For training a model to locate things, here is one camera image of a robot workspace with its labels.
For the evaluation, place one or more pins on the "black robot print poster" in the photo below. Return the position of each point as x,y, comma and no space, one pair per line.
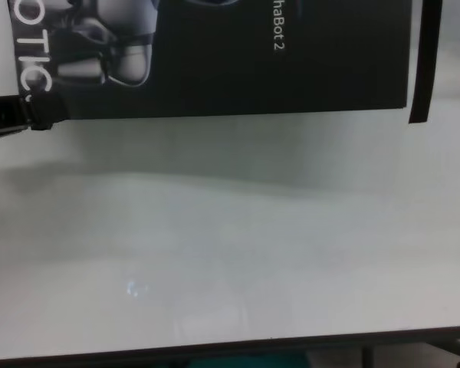
253,57

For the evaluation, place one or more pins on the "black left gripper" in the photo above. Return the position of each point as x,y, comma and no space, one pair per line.
2,115

